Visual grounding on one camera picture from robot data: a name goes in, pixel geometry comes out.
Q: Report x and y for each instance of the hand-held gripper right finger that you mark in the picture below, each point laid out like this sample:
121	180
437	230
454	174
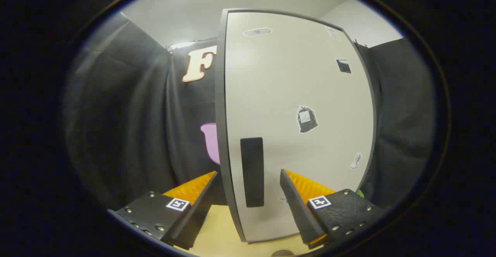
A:
298	210

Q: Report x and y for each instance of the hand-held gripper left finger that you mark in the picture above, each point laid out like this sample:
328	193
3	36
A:
195	210

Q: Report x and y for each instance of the grey shoe cabinet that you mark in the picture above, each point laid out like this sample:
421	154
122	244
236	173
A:
220	113

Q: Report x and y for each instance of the watermelon slice toy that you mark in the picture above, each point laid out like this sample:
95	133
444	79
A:
361	194

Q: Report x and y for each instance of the black backdrop cloth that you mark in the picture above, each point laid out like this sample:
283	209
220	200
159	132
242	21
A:
128	113

